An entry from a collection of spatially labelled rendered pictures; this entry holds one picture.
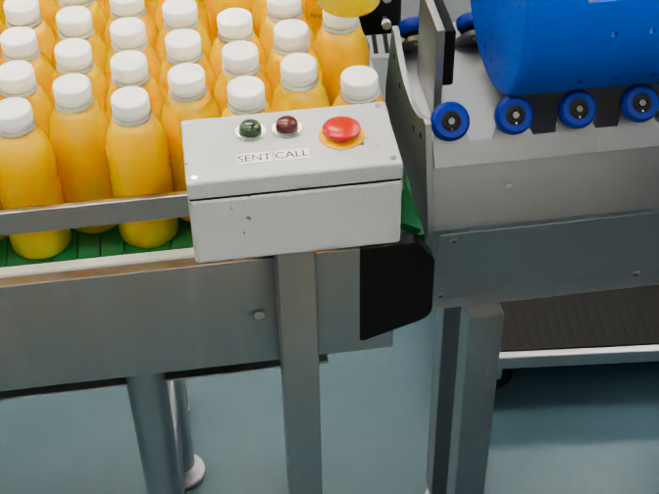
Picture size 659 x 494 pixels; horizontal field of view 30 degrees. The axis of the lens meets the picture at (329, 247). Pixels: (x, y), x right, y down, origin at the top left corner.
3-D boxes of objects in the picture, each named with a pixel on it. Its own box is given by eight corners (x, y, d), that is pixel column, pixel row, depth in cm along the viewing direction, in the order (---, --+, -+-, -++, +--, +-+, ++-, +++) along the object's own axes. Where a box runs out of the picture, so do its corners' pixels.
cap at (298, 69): (278, 86, 129) (278, 72, 128) (281, 66, 132) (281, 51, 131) (316, 87, 129) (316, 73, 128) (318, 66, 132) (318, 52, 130)
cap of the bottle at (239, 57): (224, 75, 131) (223, 61, 129) (221, 55, 133) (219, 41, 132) (261, 72, 131) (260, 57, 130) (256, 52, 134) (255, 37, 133)
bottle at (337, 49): (373, 124, 151) (375, 7, 140) (362, 157, 146) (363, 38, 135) (320, 118, 152) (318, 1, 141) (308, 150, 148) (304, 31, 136)
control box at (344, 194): (400, 243, 120) (403, 160, 113) (195, 265, 118) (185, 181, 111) (382, 179, 127) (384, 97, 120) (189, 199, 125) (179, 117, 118)
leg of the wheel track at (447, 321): (460, 512, 217) (484, 247, 175) (428, 516, 216) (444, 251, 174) (453, 485, 221) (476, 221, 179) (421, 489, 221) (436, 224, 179)
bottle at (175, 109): (231, 187, 143) (221, 67, 131) (228, 224, 138) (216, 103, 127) (174, 187, 143) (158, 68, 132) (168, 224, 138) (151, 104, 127)
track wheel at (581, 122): (597, 87, 141) (591, 88, 143) (559, 90, 141) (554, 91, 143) (600, 126, 142) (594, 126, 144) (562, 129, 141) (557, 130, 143)
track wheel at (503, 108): (533, 93, 141) (529, 94, 143) (495, 97, 140) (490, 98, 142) (536, 132, 141) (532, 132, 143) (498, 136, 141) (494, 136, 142)
